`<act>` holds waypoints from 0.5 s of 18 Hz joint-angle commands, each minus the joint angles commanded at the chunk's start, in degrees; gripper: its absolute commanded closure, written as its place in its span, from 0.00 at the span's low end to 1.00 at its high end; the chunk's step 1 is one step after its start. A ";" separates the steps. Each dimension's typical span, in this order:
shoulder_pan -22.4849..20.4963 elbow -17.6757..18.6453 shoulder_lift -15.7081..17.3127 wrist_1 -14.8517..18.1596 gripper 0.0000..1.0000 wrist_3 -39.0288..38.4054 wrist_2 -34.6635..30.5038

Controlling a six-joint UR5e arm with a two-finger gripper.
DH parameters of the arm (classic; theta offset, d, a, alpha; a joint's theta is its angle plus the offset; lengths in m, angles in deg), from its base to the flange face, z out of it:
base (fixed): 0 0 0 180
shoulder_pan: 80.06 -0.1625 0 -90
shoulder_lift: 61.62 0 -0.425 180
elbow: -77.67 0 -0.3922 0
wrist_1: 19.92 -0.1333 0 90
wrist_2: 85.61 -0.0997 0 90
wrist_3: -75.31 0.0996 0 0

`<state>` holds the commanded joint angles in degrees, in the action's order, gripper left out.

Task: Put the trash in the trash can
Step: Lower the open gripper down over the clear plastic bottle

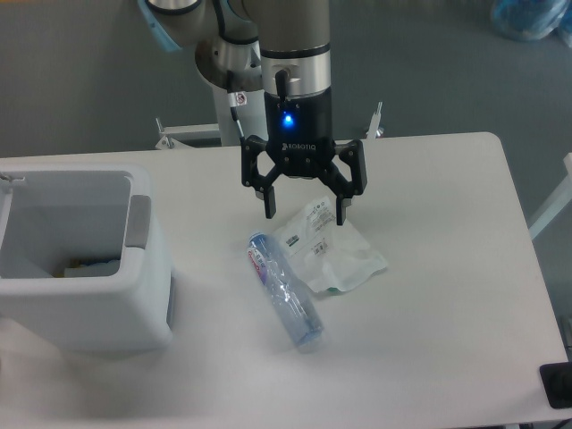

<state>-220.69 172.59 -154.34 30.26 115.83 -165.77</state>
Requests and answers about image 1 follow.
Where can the black device at table edge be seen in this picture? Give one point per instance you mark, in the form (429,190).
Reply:
(556,378)

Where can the white plastic medical packaging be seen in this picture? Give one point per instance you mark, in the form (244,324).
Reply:
(324,255)

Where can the blue plastic bag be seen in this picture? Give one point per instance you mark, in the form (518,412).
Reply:
(527,21)

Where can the clear crushed plastic bottle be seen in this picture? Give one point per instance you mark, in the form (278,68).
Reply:
(289,295)

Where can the white trash can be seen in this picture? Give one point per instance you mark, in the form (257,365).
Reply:
(52,212)

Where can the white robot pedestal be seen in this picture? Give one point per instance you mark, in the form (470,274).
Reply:
(232,111)

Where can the white frame leg right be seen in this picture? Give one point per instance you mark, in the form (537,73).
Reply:
(553,204)

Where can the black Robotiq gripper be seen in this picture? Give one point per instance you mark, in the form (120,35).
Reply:
(298,129)

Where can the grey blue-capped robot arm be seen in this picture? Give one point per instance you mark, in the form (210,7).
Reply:
(281,48)

